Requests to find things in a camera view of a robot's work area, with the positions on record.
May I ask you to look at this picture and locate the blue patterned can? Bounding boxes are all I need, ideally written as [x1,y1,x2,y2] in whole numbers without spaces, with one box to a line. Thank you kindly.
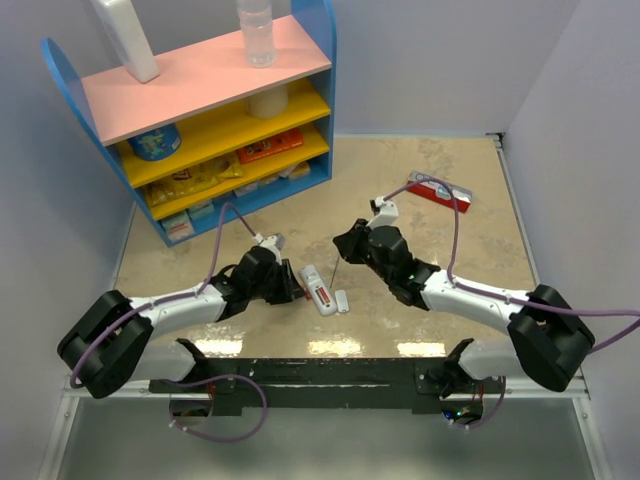
[127,124,182,162]

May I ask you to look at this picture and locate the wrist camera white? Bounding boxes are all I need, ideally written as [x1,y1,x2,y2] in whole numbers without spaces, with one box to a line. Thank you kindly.
[253,233,286,264]
[367,196,399,229]

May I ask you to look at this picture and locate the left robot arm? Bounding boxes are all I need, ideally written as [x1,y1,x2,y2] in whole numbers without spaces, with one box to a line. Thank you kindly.
[57,246,305,399]

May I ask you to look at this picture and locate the small white boxes bottom shelf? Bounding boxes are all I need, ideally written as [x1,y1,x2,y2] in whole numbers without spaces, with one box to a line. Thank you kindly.
[159,160,312,244]

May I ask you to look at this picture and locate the white remote control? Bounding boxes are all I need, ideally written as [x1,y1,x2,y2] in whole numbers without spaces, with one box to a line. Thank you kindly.
[298,265,338,317]

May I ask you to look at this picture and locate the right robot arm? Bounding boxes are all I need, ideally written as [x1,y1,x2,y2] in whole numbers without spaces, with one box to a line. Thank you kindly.
[333,219,595,396]

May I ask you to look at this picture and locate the clear plastic bottle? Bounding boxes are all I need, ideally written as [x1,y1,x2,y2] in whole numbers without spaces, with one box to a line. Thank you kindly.
[236,0,277,68]

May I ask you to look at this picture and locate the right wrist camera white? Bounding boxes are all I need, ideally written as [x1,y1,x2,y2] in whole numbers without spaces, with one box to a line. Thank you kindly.
[367,196,399,229]

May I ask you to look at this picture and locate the thin metal pick tool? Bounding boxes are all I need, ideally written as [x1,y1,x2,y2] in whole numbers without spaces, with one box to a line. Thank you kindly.
[329,256,341,289]

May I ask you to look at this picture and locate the red white toothpaste box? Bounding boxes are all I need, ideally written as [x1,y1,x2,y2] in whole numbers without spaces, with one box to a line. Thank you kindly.
[407,171,473,213]

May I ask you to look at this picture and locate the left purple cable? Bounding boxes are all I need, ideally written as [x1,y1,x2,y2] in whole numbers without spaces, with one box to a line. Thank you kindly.
[69,201,261,389]

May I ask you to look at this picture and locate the white battery cover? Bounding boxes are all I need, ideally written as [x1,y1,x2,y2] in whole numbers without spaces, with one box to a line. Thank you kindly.
[335,290,350,313]

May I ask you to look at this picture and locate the white bottle on shelf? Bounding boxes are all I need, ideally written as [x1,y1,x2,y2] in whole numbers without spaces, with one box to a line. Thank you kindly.
[91,0,160,83]

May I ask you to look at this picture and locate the blue shelf unit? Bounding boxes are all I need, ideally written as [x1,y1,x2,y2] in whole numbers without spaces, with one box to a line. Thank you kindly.
[40,1,338,235]

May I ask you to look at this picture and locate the yellow snack bags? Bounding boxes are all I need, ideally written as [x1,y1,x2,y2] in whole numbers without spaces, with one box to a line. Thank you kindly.
[144,152,245,207]

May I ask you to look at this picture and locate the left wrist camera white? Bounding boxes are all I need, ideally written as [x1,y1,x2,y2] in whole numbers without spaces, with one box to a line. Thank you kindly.
[253,233,286,264]

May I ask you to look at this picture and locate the orange snack box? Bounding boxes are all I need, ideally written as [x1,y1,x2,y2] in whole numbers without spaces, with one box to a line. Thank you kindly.
[236,128,304,164]

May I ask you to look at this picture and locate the cream cylindrical cup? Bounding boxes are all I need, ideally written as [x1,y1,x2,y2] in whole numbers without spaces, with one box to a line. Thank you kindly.
[245,84,289,119]

